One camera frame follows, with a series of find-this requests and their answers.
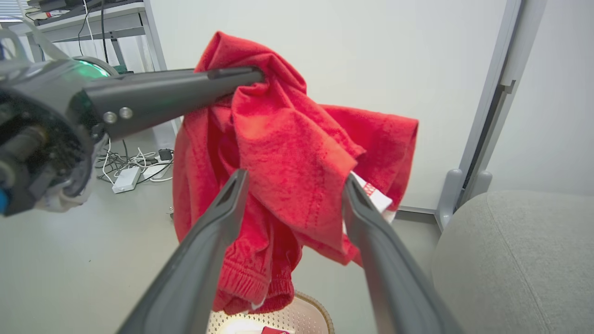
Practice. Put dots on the grey fabric sofa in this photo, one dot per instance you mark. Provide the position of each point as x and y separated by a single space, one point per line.
519 269

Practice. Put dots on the red and white garment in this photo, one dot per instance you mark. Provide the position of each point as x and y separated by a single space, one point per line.
287 139

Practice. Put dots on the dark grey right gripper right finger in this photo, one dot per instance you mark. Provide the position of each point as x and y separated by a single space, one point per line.
394 283

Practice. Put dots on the black power adapter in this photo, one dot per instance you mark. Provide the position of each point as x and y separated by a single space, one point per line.
165 155

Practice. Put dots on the wide white partition panel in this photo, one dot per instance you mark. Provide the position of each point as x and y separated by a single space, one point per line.
371 55

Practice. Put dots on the narrow white partition panel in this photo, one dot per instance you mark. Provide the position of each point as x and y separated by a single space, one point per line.
557 93

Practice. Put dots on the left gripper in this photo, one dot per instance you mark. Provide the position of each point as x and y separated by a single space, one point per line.
41 130

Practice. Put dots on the black flat device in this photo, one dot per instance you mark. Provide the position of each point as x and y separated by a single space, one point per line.
51 5

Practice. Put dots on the grey metal table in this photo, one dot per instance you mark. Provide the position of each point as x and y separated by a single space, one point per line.
93 21

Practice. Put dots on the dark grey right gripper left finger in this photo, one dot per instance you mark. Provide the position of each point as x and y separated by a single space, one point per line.
185 269

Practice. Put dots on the grey partition leg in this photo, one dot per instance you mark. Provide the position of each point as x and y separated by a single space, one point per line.
450 195
480 183

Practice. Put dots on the cream perforated laundry basket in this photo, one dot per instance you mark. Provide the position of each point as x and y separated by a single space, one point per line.
301 320

